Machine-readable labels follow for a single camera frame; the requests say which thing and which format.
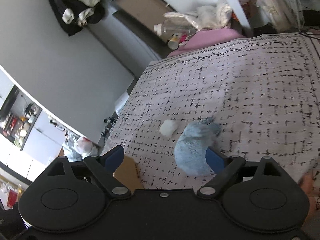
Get white storage box on floor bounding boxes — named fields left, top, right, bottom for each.
left=114, top=92, right=129, bottom=116

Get grid patterned bed blanket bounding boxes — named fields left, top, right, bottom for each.
left=104, top=34, right=319, bottom=189

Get hanging black white clothes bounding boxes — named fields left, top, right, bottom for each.
left=48, top=0, right=106, bottom=36

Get light blue fluffy plush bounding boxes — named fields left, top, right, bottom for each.
left=174, top=116, right=221, bottom=177

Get pink bed sheet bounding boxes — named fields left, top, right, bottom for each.
left=168, top=28, right=245, bottom=57

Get clear plastic bottle white cap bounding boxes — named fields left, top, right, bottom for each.
left=153, top=17, right=196, bottom=42

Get brown framed board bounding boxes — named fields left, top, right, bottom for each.
left=111, top=0, right=174, bottom=58

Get grey door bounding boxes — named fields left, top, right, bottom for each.
left=87, top=0, right=161, bottom=79

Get beige crumpled bags pile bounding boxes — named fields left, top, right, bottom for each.
left=163, top=0, right=233, bottom=30

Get small white soft cube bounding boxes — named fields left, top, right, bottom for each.
left=159, top=119, right=178, bottom=138

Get open cardboard box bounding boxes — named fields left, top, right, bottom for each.
left=113, top=156, right=143, bottom=192

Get white plastic bag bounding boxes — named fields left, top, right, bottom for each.
left=74, top=137, right=98, bottom=159

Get white cluttered shelf unit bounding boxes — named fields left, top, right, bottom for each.
left=226, top=0, right=319, bottom=37

